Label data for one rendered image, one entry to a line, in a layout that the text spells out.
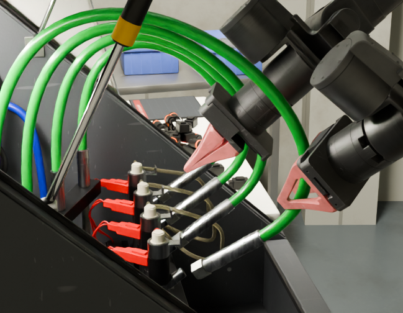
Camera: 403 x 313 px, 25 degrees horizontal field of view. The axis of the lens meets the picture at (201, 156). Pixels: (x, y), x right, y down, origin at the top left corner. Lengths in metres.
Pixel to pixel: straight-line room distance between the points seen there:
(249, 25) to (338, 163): 0.21
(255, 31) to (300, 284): 0.50
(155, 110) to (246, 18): 1.07
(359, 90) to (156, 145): 0.63
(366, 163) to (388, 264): 2.66
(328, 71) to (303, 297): 0.57
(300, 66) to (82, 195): 0.44
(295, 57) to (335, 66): 0.19
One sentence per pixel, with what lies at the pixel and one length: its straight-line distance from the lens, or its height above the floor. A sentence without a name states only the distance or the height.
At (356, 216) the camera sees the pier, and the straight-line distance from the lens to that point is 3.87.
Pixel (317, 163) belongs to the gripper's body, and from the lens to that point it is 0.92.
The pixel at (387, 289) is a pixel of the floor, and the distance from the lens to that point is 3.40.
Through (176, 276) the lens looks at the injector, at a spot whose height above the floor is 1.07.
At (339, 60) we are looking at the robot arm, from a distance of 0.86.
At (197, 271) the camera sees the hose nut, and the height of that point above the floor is 1.13.
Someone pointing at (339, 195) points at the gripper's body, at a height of 1.26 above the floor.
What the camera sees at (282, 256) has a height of 0.95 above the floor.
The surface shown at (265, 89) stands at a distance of 0.97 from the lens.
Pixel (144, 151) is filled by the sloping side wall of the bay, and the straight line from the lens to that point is 1.44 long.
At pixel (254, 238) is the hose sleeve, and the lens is 1.03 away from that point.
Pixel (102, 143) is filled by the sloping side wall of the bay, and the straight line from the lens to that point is 1.42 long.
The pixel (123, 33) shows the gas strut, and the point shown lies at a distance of 0.72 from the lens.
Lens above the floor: 1.62
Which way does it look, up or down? 21 degrees down
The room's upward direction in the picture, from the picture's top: straight up
